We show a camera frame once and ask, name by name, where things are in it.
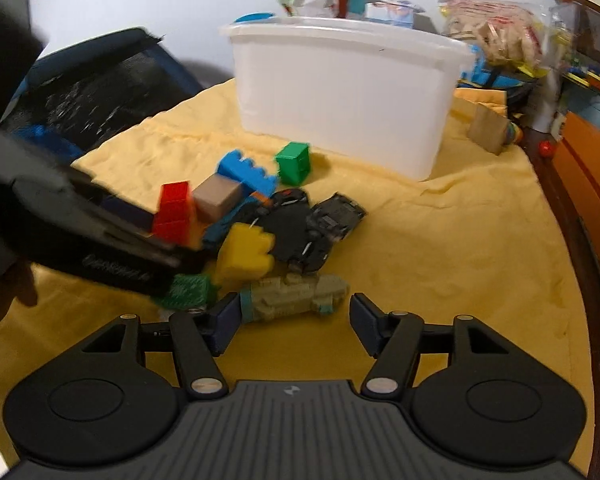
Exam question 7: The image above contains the grey green brick vehicle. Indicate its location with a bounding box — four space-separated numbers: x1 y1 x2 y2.
239 273 350 324

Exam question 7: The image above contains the yellow toy brick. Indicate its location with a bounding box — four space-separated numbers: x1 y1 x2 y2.
212 222 275 286

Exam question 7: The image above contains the red toy brick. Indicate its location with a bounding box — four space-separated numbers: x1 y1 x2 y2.
151 181 196 246

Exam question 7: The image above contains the blue toy brick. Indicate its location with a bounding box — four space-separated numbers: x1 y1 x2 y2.
216 150 278 197

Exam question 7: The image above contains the person's left hand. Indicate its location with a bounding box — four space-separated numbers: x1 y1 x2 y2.
0 261 38 323

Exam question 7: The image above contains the green flat toy plate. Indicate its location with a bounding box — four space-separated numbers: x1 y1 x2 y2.
152 274 219 310

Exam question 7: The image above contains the dark blue bag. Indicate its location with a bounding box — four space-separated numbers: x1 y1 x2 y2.
0 27 204 164

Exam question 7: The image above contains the black toy car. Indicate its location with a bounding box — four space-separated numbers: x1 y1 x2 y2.
256 204 332 273
306 193 367 243
270 188 309 209

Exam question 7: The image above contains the wooden cube block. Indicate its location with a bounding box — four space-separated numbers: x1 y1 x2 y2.
192 174 242 223

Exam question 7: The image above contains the green toy brick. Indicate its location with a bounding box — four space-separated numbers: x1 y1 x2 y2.
274 142 311 186

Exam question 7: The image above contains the wooden block with rings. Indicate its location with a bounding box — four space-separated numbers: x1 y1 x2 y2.
467 104 522 155

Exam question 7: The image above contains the small red ball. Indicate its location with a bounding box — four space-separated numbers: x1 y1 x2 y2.
538 140 556 159

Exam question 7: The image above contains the white plastic storage bin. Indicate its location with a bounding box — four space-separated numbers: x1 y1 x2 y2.
221 16 475 181

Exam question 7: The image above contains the orange box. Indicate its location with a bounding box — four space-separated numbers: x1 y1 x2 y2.
552 113 600 262

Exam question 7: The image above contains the clear bag of crackers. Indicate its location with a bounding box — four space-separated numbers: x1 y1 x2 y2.
438 0 546 77

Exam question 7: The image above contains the blue white tissue pack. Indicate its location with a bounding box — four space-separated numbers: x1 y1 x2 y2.
365 0 425 29

